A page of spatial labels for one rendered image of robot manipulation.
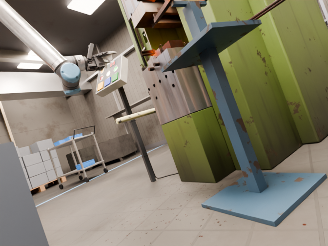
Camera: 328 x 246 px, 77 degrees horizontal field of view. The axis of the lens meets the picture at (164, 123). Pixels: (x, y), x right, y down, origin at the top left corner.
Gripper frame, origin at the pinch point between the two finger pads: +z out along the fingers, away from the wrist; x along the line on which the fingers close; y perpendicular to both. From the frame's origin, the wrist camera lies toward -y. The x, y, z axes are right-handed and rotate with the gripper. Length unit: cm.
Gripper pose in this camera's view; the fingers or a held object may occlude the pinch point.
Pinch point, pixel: (112, 56)
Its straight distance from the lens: 147.4
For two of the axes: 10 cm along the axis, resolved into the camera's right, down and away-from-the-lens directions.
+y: 3.4, 9.4, -0.2
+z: 7.9, -2.7, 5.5
